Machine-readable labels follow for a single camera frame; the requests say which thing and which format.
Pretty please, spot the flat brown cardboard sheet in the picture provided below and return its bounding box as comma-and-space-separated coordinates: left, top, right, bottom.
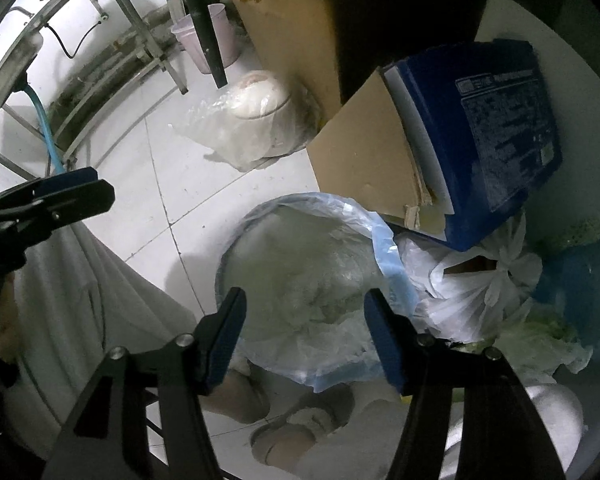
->
306, 69, 451, 233

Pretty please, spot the person's right leg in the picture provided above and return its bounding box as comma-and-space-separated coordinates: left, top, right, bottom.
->
437, 384, 587, 480

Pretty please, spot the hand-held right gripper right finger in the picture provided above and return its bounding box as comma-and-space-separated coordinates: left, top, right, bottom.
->
364, 289, 566, 480

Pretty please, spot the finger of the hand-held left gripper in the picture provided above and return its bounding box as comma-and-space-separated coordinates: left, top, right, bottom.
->
0, 166, 100, 211
0, 179, 117, 253

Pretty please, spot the stainless steel sink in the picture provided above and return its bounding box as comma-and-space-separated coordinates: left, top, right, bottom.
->
0, 5, 48, 91

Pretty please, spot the trash bin with clear liner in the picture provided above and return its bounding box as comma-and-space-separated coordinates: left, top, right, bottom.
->
214, 192, 421, 393

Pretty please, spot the blue printed box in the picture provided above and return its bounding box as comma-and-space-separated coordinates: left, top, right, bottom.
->
380, 37, 563, 253

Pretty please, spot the large brown cardboard box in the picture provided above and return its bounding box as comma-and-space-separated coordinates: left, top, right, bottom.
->
219, 0, 491, 120

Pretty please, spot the black cable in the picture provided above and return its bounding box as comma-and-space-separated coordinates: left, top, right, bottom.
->
45, 19, 106, 60

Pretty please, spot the white pot in plastic bag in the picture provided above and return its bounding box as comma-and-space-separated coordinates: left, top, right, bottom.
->
169, 70, 321, 173

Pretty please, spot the black table leg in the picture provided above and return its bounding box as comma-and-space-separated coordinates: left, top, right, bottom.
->
175, 0, 229, 88

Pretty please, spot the pink plastic bin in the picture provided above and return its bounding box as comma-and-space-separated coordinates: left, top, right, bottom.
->
172, 3, 241, 75

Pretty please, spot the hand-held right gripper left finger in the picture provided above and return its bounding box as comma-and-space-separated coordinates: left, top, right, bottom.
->
40, 287, 247, 480

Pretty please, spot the blue plastic water jug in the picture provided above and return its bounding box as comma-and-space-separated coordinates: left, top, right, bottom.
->
532, 230, 600, 351

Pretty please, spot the yellow-green plastic bag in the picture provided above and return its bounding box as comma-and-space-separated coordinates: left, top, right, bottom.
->
500, 305, 593, 376

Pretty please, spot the grey fuzzy slipper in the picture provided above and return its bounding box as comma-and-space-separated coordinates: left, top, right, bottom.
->
250, 385, 356, 467
205, 370, 272, 426

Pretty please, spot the metal sink stand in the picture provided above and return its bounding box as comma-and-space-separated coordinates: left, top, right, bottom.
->
0, 0, 191, 186

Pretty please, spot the white plastic bag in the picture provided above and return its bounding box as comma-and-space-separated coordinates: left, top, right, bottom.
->
395, 210, 543, 346

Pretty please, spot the blue drain hose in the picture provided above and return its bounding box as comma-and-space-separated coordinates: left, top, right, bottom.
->
24, 82, 68, 173

